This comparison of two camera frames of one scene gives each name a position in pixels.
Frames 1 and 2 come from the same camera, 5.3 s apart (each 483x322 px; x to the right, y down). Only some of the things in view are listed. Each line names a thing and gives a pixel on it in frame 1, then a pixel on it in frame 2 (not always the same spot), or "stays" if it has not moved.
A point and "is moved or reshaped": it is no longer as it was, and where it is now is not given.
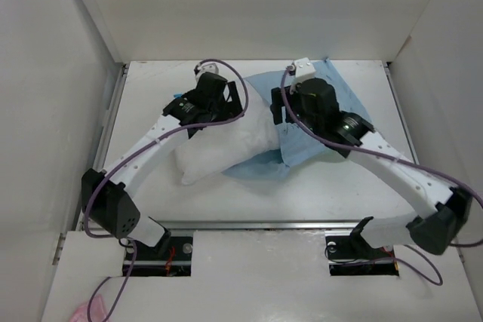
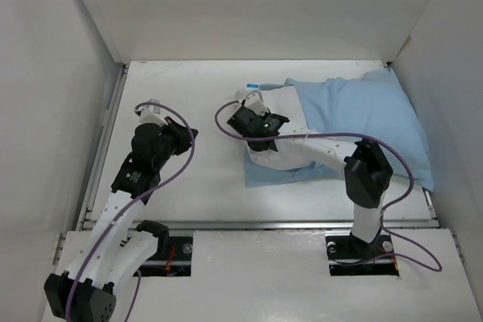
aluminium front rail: (271, 224) stays
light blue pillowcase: (296, 145) is moved or reshaped
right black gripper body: (307, 120) -> (266, 115)
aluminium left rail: (106, 131) stays
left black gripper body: (223, 109) -> (173, 143)
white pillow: (216, 149) -> (282, 100)
